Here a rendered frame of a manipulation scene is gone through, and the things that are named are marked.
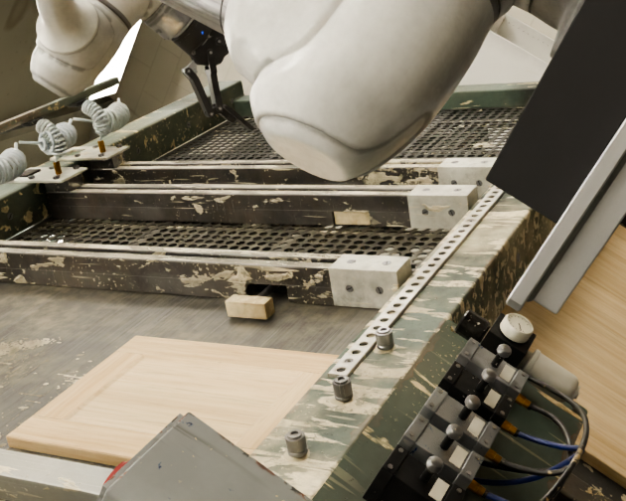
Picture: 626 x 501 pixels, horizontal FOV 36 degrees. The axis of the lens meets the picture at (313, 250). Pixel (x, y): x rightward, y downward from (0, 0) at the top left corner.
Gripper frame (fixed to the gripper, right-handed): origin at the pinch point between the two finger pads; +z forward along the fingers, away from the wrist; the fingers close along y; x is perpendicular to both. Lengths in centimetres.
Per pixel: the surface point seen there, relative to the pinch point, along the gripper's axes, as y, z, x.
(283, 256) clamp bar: 23.0, 15.2, 13.8
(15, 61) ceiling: -16, 15, -512
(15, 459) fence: 68, -13, 44
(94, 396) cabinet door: 58, -4, 30
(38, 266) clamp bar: 51, -8, -28
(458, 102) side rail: -50, 70, -70
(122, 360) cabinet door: 52, 0, 21
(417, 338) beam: 24, 22, 53
